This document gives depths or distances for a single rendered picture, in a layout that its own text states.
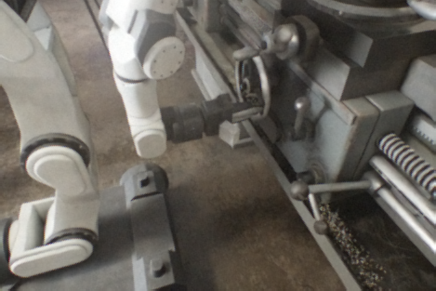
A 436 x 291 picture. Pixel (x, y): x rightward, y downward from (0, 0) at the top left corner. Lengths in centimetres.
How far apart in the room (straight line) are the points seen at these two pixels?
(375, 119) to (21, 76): 66
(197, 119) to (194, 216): 75
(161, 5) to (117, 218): 90
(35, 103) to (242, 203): 97
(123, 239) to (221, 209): 45
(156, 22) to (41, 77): 28
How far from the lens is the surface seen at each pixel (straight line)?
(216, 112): 74
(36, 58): 67
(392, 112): 71
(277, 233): 139
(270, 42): 68
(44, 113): 76
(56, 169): 80
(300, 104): 66
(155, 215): 120
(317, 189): 69
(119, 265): 115
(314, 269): 135
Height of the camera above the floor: 117
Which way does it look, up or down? 40 degrees down
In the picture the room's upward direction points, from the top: 1 degrees clockwise
